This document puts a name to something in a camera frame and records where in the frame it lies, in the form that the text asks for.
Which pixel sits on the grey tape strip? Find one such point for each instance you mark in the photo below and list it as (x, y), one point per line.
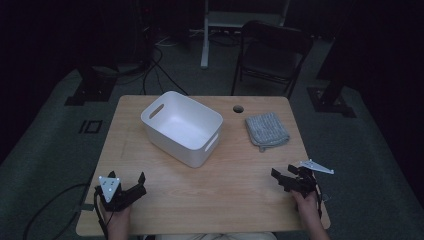
(325, 197)
(87, 207)

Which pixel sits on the black stand with base plate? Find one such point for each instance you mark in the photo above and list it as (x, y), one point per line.
(91, 90)
(330, 100)

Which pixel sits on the person's left hand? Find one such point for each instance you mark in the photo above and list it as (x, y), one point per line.
(117, 218)

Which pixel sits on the white plastic bin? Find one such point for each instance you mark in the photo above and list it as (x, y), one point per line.
(181, 128)

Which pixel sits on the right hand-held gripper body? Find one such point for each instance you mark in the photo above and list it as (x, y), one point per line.
(301, 183)

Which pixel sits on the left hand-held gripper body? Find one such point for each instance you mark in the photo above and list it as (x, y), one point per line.
(115, 198)

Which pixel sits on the black folding chair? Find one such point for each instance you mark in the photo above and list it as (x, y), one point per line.
(276, 40)

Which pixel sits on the white metal desk frame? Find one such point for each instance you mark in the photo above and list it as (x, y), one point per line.
(205, 43)

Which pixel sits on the grey knitted cloth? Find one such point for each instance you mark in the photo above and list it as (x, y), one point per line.
(266, 130)

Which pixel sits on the person's right hand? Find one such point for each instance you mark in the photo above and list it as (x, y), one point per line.
(307, 206)

